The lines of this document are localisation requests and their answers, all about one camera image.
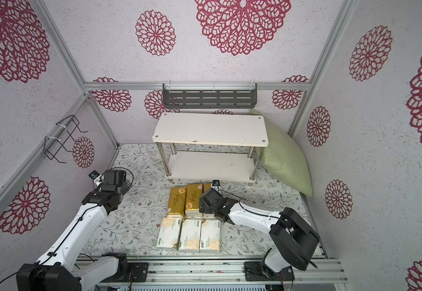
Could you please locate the gold tissue pack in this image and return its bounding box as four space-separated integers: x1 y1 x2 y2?
166 187 186 218
185 184 203 218
203 183 212 193

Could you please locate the white tissue pack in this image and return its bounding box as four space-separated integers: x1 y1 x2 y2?
200 219 221 253
156 217 183 250
178 219 202 252

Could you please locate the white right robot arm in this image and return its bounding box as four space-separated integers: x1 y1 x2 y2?
200 188 320 278

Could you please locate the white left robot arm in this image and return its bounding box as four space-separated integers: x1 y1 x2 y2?
16 167 132 291

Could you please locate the white two-tier shelf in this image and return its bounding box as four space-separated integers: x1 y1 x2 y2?
152 113 269 183

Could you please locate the light green pillow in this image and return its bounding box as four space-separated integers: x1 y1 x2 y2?
256 118 313 197

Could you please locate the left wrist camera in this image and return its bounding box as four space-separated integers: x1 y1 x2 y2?
89 170 100 181

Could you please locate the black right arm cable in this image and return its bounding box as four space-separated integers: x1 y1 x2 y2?
219 188 281 219

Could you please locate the black wire wall rack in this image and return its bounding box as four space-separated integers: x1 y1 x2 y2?
43 115 87 164

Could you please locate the grey wall-mounted metal rack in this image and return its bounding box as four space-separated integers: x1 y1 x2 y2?
162 83 257 109

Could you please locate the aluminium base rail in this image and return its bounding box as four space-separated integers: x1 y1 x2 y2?
94 256 352 291

